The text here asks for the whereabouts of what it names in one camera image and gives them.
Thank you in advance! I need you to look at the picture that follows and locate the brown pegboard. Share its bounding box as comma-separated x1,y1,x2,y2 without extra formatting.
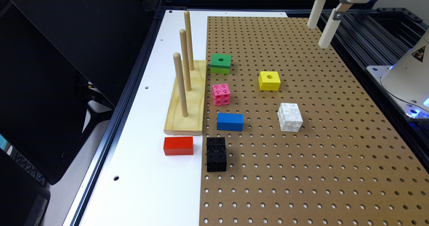
200,16,428,225

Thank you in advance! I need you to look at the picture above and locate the white interlocking cube block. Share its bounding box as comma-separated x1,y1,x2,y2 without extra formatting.
278,103,303,132

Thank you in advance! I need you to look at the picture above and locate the front wooden peg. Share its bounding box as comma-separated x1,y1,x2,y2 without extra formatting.
173,52,188,117

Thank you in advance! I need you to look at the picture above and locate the black interlocking cube block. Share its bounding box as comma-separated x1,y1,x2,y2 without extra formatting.
206,137,227,172

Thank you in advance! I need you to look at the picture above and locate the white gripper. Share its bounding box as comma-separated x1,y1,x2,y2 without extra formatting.
307,0,370,49

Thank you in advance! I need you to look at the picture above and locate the pink interlocking cube block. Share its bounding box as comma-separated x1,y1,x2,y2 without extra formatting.
212,84,231,106

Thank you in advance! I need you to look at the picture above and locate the rear wooden peg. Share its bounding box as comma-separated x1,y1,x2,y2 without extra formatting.
184,10,194,70

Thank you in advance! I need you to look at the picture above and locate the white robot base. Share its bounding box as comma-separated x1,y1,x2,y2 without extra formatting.
367,32,428,120

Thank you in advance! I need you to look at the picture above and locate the yellow block with hole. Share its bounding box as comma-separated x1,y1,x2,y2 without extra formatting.
258,71,281,91

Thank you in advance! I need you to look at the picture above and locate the black monitor panel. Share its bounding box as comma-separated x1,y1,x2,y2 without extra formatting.
1,0,148,184

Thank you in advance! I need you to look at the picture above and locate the red rectangular block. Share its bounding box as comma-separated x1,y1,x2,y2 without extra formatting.
164,137,194,156

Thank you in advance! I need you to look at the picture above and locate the wooden peg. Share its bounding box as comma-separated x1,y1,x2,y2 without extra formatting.
180,29,192,91
184,10,194,70
173,52,188,117

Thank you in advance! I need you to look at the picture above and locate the blue rectangular block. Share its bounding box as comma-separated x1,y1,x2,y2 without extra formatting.
217,113,244,131

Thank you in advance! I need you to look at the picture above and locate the wooden peg base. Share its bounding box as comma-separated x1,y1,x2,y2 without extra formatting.
164,60,207,135

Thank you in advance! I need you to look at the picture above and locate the green block with hole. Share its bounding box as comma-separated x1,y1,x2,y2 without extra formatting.
210,54,232,74

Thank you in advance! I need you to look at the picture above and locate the middle wooden peg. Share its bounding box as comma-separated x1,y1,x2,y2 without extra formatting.
180,29,192,91

